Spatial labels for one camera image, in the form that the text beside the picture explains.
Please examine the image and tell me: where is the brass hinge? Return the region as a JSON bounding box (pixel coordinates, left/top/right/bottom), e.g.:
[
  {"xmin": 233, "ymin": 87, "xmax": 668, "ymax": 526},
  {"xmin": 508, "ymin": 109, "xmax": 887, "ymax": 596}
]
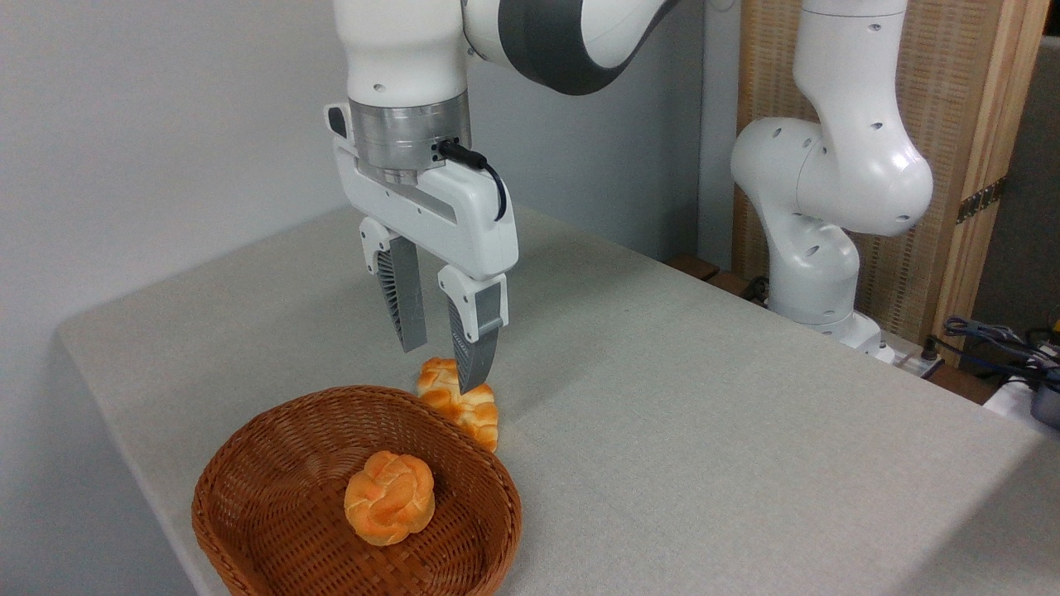
[{"xmin": 956, "ymin": 176, "xmax": 1008, "ymax": 225}]

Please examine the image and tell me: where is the brown wicker basket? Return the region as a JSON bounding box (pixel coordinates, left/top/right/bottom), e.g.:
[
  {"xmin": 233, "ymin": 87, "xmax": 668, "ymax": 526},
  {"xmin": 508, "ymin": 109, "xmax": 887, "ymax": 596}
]
[{"xmin": 191, "ymin": 385, "xmax": 523, "ymax": 596}]

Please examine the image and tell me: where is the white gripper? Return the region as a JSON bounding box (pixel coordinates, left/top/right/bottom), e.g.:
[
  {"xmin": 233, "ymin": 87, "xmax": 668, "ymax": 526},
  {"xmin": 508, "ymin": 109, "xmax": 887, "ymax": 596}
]
[{"xmin": 324, "ymin": 102, "xmax": 521, "ymax": 396}]

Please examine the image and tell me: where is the grey box device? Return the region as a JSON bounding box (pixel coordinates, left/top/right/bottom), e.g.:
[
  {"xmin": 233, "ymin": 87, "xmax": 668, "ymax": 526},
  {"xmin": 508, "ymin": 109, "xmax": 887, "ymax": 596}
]
[{"xmin": 1030, "ymin": 382, "xmax": 1060, "ymax": 430}]

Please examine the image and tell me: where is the brown wooden block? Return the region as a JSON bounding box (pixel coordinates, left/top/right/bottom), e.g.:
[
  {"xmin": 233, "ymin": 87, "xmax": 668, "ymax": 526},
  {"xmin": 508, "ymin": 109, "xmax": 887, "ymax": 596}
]
[{"xmin": 665, "ymin": 254, "xmax": 722, "ymax": 283}]

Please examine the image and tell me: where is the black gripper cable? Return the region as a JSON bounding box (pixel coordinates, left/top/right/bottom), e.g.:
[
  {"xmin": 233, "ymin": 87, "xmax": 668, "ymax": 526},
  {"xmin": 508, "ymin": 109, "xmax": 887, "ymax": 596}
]
[{"xmin": 436, "ymin": 138, "xmax": 508, "ymax": 224}]

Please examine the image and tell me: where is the round knotted bread roll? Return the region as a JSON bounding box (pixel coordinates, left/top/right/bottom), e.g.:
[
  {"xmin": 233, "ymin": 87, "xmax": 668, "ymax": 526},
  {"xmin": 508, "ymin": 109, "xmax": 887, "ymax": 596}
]
[{"xmin": 344, "ymin": 450, "xmax": 437, "ymax": 548}]

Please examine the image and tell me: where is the wooden woven screen panel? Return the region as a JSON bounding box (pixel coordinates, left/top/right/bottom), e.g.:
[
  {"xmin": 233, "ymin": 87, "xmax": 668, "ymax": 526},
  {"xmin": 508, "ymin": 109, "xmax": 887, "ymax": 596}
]
[{"xmin": 733, "ymin": 0, "xmax": 1053, "ymax": 370}]

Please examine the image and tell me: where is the braided long bread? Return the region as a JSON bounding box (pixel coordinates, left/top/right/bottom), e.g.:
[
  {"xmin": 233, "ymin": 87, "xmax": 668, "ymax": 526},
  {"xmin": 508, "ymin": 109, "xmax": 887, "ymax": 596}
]
[{"xmin": 415, "ymin": 357, "xmax": 501, "ymax": 454}]

